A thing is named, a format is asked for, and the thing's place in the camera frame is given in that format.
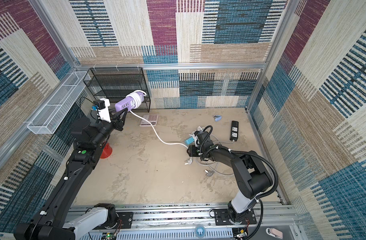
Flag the pink calculator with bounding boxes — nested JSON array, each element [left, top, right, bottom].
[[139, 115, 158, 127]]

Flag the white wire mesh basket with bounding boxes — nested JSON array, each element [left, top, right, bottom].
[[27, 72, 87, 135]]

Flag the purple power strip with cord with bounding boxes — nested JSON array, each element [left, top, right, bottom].
[[115, 90, 189, 150]]

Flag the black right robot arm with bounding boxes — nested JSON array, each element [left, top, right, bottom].
[[187, 126, 279, 224]]

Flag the red pen cup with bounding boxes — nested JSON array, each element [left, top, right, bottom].
[[100, 143, 113, 159]]

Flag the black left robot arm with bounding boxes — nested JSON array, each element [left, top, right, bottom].
[[13, 109, 128, 240]]

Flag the teal power strip with cord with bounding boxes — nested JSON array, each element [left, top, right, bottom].
[[185, 136, 196, 146]]

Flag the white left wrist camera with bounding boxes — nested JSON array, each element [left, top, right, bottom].
[[92, 98, 111, 123]]

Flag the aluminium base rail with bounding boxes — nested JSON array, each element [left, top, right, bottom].
[[76, 202, 307, 240]]

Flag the black wire mesh shelf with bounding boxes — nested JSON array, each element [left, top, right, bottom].
[[83, 67, 151, 113]]

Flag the black power strip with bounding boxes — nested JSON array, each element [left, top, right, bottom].
[[230, 121, 239, 142]]

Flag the white power strip cord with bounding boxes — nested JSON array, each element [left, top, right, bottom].
[[195, 133, 235, 177]]

